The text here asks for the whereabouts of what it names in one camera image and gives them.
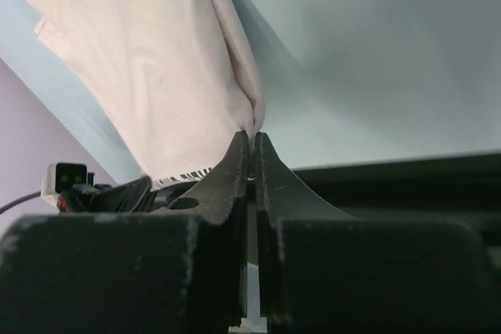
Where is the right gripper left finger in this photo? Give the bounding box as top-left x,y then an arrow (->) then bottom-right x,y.
1,132 -> 249,333

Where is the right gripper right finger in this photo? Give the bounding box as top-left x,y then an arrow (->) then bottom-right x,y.
254,134 -> 500,333

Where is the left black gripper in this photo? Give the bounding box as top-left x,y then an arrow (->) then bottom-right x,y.
58,176 -> 157,213

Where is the white and dark green t-shirt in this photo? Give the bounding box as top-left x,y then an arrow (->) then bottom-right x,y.
26,0 -> 265,189

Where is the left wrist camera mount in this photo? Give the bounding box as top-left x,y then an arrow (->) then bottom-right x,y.
41,162 -> 95,206

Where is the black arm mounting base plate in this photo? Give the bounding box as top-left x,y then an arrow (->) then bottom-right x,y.
295,153 -> 500,247

